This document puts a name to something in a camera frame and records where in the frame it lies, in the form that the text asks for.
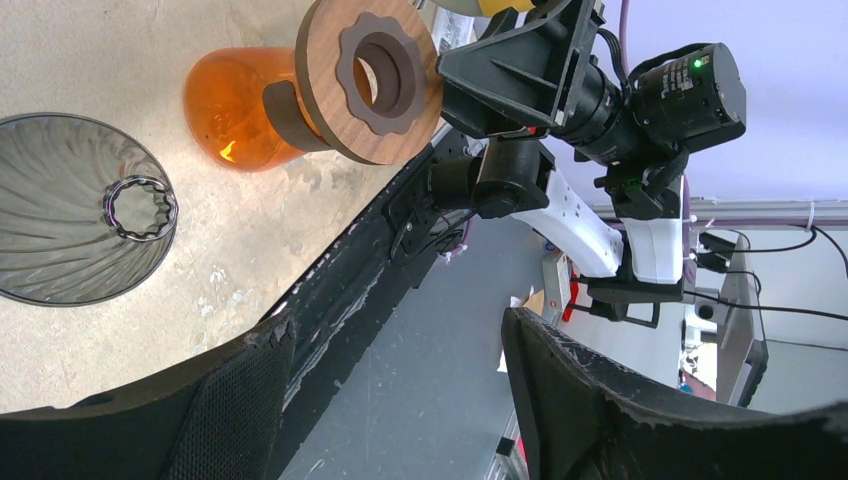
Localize white paper card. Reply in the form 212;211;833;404
431;7;474;54

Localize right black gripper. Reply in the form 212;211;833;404
437;1;636;165

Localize amber glass carafe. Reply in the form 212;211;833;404
184;47;329;171

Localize white cylinder drum orange lid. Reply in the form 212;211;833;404
432;0;534;17

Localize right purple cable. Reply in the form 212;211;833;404
616;0;634;74

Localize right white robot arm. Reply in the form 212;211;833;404
429;1;746;321

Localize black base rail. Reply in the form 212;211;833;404
231;127;469;479

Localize dark ribbed glass cone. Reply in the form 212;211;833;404
1;113;179;307

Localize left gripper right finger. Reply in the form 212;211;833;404
501;308;847;479

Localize brown wooden round coaster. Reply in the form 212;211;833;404
295;0;443;165

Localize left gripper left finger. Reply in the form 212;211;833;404
1;315;297;479

